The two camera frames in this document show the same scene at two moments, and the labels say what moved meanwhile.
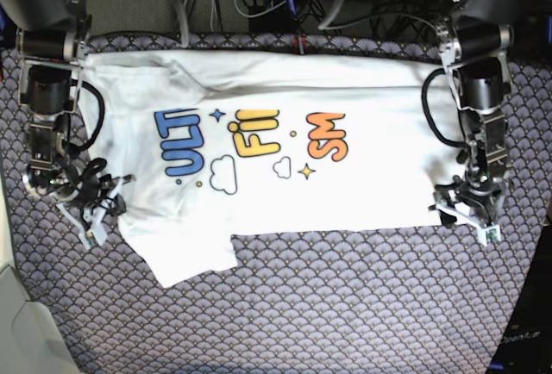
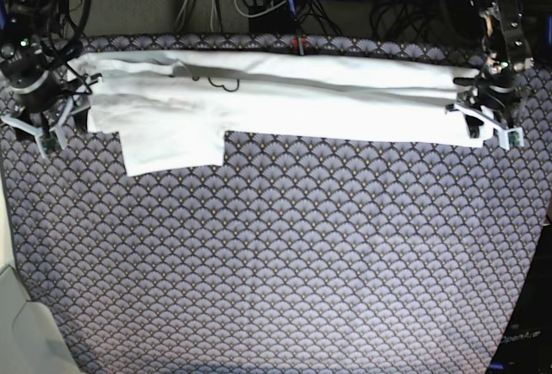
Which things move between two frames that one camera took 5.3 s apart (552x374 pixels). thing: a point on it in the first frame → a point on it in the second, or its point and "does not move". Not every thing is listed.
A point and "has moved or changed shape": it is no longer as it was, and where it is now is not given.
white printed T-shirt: (210, 146) has moved or changed shape
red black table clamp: (299, 45) does not move
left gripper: (78, 188) → (48, 121)
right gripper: (470, 196) → (501, 90)
